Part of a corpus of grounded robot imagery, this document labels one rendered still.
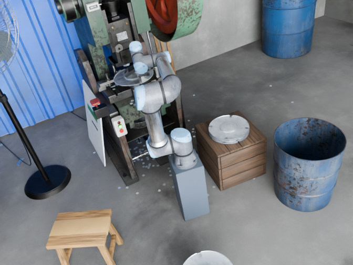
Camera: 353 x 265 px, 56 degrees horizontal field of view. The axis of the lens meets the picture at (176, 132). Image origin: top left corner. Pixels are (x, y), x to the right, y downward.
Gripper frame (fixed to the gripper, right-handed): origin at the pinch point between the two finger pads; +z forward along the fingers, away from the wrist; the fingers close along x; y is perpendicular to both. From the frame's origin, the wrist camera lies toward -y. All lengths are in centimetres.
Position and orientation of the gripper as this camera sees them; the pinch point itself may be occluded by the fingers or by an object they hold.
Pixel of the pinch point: (139, 82)
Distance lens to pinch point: 229.0
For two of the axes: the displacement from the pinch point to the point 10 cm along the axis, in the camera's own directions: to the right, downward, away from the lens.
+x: -2.4, -8.5, 4.8
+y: 9.7, -2.3, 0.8
